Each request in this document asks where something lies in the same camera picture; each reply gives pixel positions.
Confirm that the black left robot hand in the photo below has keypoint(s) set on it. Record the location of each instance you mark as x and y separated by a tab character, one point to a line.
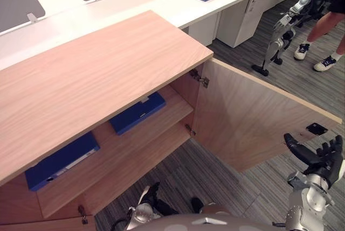
155	197

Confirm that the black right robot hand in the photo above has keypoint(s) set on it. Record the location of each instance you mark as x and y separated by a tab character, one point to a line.
330	161

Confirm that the wooden cabinet door with lock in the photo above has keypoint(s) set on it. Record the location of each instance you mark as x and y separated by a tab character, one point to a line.
242	123

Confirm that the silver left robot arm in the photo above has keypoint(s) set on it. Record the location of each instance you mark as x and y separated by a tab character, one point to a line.
138	216

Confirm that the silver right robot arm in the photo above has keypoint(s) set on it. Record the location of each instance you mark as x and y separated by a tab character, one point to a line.
306	204

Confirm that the metal cabinet door hinge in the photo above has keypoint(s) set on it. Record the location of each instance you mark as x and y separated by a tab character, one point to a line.
83	214
200	78
190	129

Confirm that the blue folder with white clip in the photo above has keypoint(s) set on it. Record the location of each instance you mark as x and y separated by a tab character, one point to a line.
134	116

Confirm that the blue folder with finger hole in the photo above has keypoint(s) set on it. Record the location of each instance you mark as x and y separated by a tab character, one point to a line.
64	159

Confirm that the plain wooden cabinet door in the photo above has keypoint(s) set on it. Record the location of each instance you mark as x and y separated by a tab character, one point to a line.
45	225

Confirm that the wooden office cabinet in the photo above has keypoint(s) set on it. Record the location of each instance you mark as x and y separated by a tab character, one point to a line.
91	64

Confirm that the black lock plate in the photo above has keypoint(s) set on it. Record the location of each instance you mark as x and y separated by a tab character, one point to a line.
316	128

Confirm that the dark robot foot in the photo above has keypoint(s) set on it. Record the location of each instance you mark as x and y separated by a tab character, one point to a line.
197	204

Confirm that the grey robot torso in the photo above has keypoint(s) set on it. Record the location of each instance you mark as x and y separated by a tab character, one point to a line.
210	221

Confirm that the silver humanoid robot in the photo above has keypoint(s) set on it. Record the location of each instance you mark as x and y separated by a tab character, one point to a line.
280	42

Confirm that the person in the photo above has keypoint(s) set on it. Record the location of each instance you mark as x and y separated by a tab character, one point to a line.
322	29

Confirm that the white desk support panel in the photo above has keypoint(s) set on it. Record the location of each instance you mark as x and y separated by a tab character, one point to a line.
203	29

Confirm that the long white desk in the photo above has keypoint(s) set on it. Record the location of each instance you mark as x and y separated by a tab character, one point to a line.
113	13

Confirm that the white drawer pedestal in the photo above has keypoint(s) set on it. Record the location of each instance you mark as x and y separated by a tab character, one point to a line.
240	22

